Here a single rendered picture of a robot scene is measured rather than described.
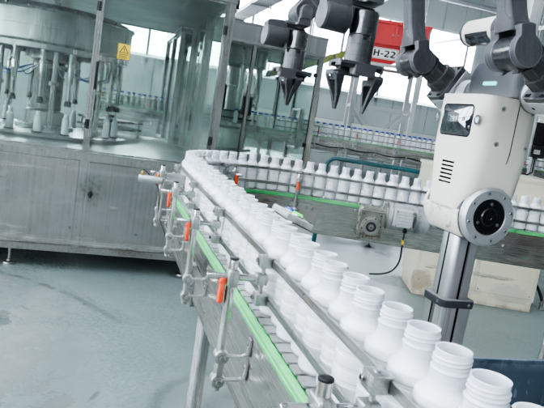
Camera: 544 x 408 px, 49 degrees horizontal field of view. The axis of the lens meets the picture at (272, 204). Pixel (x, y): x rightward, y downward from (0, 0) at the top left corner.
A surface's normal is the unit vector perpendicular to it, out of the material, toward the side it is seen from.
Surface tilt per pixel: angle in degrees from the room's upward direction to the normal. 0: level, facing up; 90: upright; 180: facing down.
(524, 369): 90
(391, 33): 90
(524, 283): 89
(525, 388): 90
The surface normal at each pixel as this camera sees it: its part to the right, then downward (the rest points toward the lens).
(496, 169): 0.23, 0.36
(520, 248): -0.05, 0.16
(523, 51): 0.33, 0.11
